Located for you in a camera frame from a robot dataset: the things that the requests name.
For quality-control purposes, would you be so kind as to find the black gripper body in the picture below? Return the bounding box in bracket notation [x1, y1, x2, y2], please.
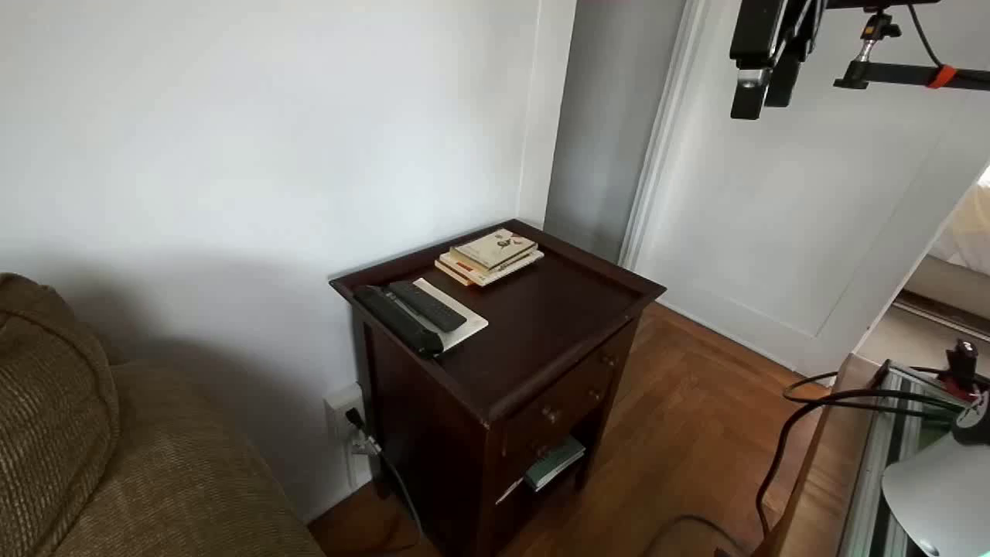
[733, 0, 829, 68]

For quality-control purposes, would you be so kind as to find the Boxcar Children paperback book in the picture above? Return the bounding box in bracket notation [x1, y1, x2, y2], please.
[442, 242, 549, 287]

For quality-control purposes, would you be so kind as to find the black bar with orange tape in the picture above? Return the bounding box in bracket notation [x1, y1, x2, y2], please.
[832, 6, 990, 93]

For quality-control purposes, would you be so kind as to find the dark wooden nightstand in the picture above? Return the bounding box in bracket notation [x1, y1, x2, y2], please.
[325, 216, 668, 557]

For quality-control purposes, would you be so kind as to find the small black clamp knob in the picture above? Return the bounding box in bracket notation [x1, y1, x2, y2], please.
[941, 339, 984, 403]

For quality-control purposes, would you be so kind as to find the yellow James Joyce book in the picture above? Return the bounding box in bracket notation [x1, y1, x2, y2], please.
[430, 257, 483, 290]

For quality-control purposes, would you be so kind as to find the nightstand drawer front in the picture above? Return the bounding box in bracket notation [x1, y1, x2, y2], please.
[501, 331, 633, 457]

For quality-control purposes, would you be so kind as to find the flat black remote control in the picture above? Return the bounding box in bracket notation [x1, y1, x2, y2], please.
[387, 277, 471, 339]

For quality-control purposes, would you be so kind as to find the thick black remote control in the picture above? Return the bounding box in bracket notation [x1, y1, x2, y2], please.
[353, 283, 448, 363]

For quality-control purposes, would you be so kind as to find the grey book on shelf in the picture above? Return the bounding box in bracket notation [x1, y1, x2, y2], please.
[522, 438, 592, 497]

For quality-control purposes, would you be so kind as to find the brown fabric sofa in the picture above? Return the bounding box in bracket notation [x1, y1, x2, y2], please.
[0, 273, 329, 557]

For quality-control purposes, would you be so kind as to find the black stereo camera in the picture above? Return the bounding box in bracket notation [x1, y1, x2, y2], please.
[823, 0, 943, 17]

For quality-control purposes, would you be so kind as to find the thin black camera cable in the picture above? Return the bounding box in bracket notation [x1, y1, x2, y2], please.
[902, 4, 946, 73]

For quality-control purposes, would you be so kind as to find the black floor cable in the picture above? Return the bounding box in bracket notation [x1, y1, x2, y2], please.
[644, 368, 967, 557]

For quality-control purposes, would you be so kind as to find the black wall plug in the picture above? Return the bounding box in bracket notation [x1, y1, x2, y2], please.
[344, 407, 384, 457]

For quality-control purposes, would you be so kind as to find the white wall outlet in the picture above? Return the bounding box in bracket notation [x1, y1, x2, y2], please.
[321, 381, 368, 441]

